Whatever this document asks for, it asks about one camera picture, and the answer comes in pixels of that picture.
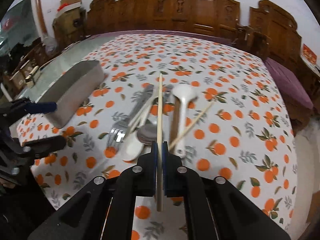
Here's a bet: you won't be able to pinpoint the light bamboo chopstick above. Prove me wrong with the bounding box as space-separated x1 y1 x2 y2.
156 74 163 212
169 101 214 150

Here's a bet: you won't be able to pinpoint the stainless steel spoon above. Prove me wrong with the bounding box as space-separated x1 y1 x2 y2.
137 85 174 146

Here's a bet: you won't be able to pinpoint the dark brown wooden chopstick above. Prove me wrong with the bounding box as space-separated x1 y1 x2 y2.
169 97 181 143

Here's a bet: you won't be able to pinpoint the stainless steel fork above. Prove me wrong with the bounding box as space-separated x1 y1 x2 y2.
106 85 154 150

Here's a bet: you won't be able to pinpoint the white ceramic soup spoon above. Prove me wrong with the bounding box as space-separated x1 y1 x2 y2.
172 84 197 158

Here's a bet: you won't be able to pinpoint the stainless steel rectangular tray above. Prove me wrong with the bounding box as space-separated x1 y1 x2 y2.
38 60 105 128

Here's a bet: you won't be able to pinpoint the orange print tablecloth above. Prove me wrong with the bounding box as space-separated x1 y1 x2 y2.
17 34 297 230

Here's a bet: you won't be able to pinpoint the stacked cardboard boxes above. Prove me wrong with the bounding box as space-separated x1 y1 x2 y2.
52 0 86 50

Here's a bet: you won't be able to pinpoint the purple armchair cushion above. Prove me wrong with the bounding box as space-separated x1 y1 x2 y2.
264 57 313 110

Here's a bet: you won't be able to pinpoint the carved wooden armchair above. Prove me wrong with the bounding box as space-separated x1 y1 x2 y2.
235 0 302 72

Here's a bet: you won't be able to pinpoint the carved wooden sofa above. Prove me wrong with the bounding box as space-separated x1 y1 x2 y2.
87 0 240 40

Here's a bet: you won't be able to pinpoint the red card on side table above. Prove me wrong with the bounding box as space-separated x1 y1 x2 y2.
302 44 317 65

